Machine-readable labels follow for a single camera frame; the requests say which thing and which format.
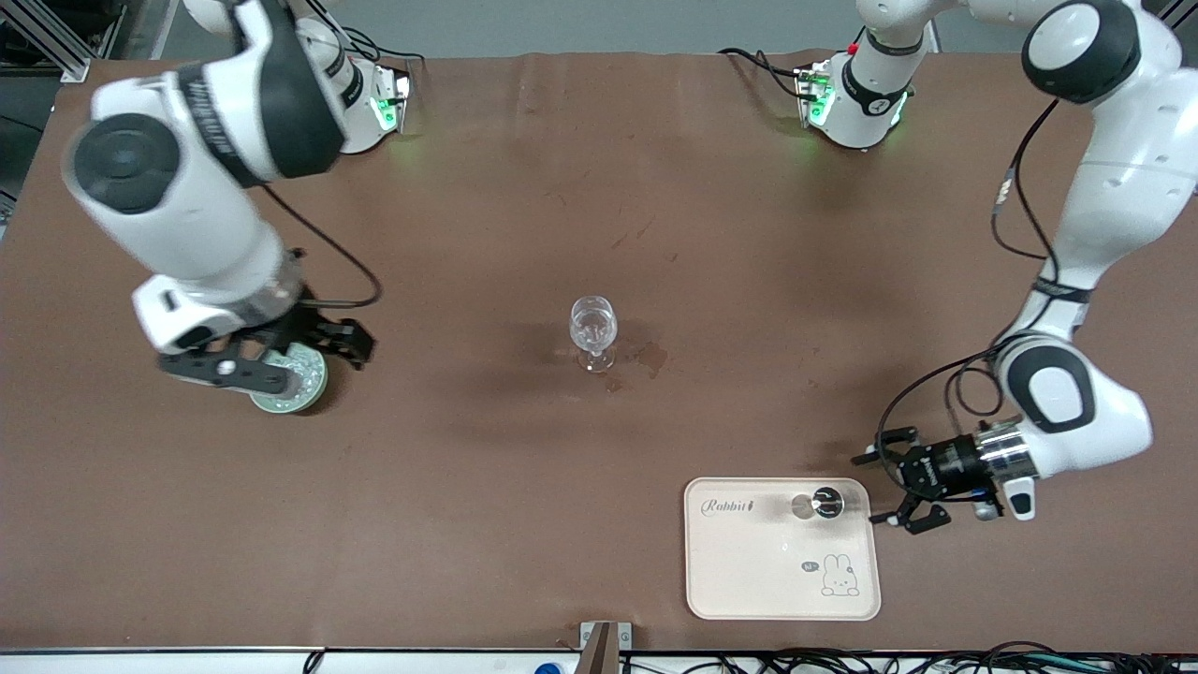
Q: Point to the shiny steel double jigger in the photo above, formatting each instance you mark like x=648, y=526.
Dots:
x=827, y=504

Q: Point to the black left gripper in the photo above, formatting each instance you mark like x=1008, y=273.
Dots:
x=941, y=462

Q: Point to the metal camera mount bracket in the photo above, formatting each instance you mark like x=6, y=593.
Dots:
x=604, y=646

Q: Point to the beige rabbit print tray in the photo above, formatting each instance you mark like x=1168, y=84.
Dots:
x=749, y=562

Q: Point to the aluminium frame profile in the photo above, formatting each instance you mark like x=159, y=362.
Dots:
x=56, y=51

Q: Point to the pale green round plate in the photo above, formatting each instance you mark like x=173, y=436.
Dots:
x=281, y=404

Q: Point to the clear stemmed wine glass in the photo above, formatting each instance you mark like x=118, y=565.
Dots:
x=593, y=323

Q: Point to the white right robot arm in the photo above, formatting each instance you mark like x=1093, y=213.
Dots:
x=178, y=215

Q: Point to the brown table mat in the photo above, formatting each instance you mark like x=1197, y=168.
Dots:
x=468, y=234

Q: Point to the pile of clear ice cubes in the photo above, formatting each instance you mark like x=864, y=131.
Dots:
x=307, y=382

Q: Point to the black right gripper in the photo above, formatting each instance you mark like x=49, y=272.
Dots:
x=316, y=329

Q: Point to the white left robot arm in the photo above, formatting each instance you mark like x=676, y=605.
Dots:
x=1114, y=187

